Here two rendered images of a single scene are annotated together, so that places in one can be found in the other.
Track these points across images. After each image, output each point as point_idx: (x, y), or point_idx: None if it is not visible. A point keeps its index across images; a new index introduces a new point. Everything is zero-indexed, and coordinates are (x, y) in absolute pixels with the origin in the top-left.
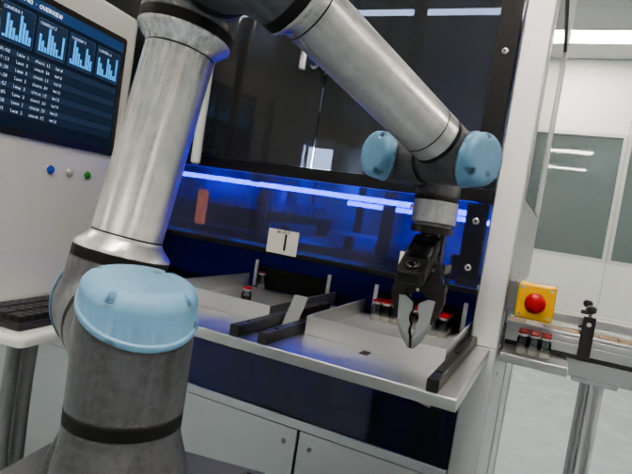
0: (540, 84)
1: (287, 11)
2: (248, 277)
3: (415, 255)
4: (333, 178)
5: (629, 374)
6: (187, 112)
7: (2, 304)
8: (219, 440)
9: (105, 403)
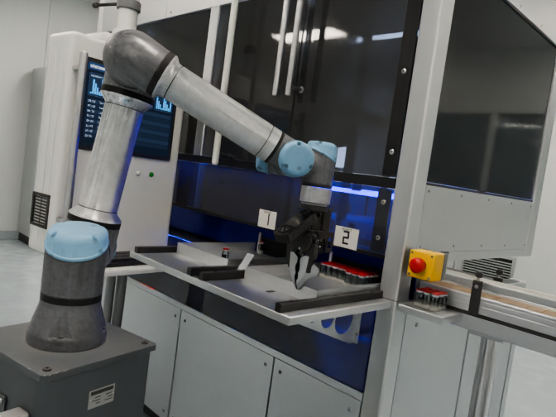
0: (425, 95)
1: (148, 86)
2: (254, 246)
3: (290, 223)
4: None
5: (508, 329)
6: (122, 140)
7: None
8: (229, 361)
9: (50, 285)
